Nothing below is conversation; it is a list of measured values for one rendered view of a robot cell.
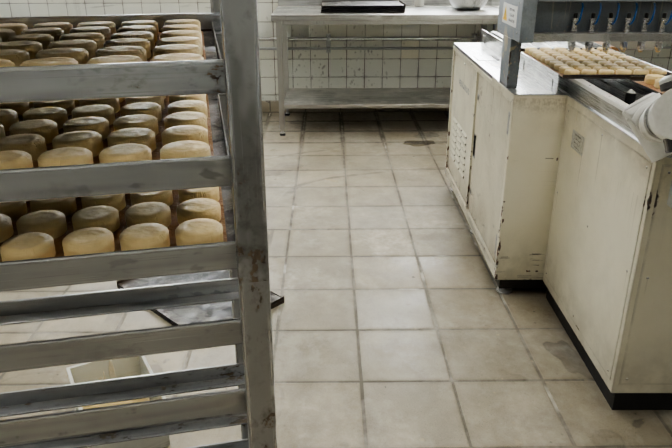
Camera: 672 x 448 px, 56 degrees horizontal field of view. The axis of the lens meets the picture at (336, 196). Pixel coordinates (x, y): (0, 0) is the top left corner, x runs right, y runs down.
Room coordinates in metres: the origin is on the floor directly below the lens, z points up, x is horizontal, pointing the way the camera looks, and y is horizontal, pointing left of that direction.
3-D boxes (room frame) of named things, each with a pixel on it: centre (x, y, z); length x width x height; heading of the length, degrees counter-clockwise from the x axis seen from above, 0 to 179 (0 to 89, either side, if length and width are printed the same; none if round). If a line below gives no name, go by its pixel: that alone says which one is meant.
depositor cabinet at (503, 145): (2.87, -1.00, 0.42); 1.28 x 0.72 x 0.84; 0
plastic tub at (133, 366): (1.50, 0.64, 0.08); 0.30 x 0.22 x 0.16; 30
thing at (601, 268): (1.89, -0.99, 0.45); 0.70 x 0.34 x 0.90; 0
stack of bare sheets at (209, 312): (2.27, 0.56, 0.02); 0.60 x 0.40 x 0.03; 47
